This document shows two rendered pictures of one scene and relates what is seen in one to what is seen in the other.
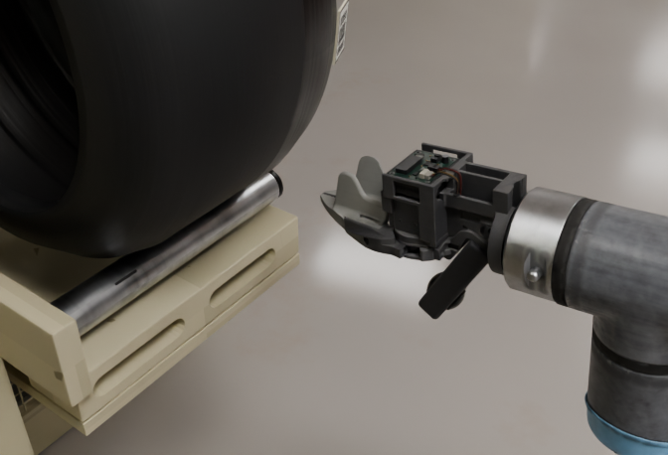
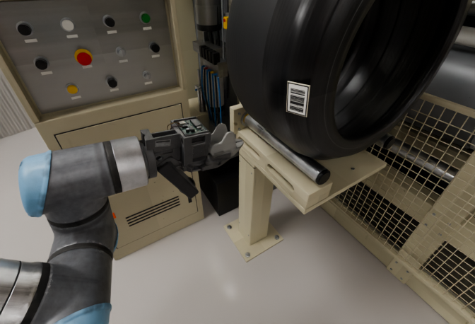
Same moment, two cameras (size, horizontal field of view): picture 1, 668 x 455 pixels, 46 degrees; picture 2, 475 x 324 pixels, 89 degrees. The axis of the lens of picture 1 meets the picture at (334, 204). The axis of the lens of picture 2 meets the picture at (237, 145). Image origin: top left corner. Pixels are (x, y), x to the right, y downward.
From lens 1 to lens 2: 0.91 m
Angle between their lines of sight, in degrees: 85
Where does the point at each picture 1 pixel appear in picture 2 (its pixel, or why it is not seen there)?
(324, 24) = (272, 76)
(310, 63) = (265, 90)
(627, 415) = not seen: hidden behind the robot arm
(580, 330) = not seen: outside the picture
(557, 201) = (120, 141)
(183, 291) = (266, 152)
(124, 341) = (247, 138)
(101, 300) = (252, 124)
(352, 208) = (218, 138)
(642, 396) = not seen: hidden behind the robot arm
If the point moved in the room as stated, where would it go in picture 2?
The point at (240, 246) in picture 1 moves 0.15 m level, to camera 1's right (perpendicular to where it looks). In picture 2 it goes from (289, 170) to (274, 211)
